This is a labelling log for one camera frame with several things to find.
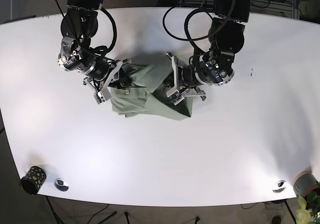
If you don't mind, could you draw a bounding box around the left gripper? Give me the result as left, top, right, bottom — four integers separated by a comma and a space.
166, 52, 207, 101

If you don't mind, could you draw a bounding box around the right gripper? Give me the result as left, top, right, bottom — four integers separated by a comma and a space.
82, 58, 132, 94

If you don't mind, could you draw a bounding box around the green T-shirt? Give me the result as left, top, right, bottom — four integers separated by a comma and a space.
110, 53, 193, 120

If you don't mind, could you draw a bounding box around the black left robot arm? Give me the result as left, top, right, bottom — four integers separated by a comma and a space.
166, 0, 251, 105

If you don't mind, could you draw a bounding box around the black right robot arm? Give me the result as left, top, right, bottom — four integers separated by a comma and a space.
58, 0, 132, 104

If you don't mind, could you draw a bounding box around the left silver table grommet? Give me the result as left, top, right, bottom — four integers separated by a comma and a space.
54, 179, 69, 192

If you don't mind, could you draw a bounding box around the silver table grommet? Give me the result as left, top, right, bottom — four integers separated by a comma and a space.
272, 180, 287, 194
54, 179, 69, 192

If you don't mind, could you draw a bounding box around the right silver table grommet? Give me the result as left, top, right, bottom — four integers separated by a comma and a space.
272, 180, 287, 194

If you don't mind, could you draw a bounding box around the black gold spotted cup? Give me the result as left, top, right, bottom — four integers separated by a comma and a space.
19, 166, 47, 195

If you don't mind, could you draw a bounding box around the grey plant pot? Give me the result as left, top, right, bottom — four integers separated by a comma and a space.
292, 171, 320, 198

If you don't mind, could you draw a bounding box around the left brown shoe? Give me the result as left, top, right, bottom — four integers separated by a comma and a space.
271, 215, 282, 224

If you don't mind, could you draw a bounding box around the green plant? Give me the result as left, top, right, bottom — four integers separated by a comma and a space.
295, 191, 320, 224

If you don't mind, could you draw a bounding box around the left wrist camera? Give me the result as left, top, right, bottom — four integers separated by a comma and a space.
166, 89, 185, 106

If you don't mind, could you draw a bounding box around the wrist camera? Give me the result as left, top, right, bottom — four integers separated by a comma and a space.
93, 88, 112, 104
166, 89, 185, 106

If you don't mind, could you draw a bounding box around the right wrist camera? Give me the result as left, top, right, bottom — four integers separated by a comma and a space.
93, 88, 112, 104

